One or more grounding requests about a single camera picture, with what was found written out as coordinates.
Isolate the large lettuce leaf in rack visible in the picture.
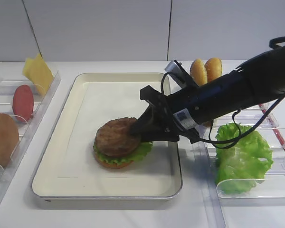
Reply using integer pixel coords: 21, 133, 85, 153
215, 131, 274, 194

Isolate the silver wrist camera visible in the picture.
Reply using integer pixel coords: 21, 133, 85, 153
164, 60, 198, 89

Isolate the brown bun in left rack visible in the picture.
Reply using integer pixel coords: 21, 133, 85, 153
0, 113, 19, 168

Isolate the left clear acrylic rack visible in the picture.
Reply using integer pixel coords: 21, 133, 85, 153
0, 62, 62, 222

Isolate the red straw rod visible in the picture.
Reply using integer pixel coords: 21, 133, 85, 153
266, 115, 285, 151

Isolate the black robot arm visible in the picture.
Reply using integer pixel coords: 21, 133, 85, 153
130, 37, 285, 143

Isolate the right top bun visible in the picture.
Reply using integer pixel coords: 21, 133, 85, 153
205, 57, 222, 83

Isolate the rear pale cheese slice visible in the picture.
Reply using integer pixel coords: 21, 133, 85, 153
22, 57, 34, 80

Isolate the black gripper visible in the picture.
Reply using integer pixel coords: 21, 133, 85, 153
129, 86, 201, 144

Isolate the left top bun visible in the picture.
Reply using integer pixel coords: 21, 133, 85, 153
190, 58, 208, 86

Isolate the front yellow cheese slice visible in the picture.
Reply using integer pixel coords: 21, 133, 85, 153
28, 54, 54, 97

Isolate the bottom bun on tray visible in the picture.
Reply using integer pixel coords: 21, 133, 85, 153
94, 154, 133, 169

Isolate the lettuce leaf on tray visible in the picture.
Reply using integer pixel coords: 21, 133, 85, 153
93, 142, 153, 164

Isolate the tomato slice in left rack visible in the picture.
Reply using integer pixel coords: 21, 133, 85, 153
12, 85, 34, 122

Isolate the right clear acrylic rack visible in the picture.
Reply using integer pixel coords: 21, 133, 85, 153
193, 103, 285, 228

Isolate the black cable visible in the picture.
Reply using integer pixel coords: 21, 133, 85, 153
160, 33, 285, 150

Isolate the brown meat patty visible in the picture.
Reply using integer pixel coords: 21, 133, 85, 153
95, 117, 141, 157

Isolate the metal baking tray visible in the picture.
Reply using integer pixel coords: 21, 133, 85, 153
31, 73, 182, 201

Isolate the clear acrylic rack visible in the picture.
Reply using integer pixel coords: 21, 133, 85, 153
0, 62, 62, 222
193, 103, 285, 228

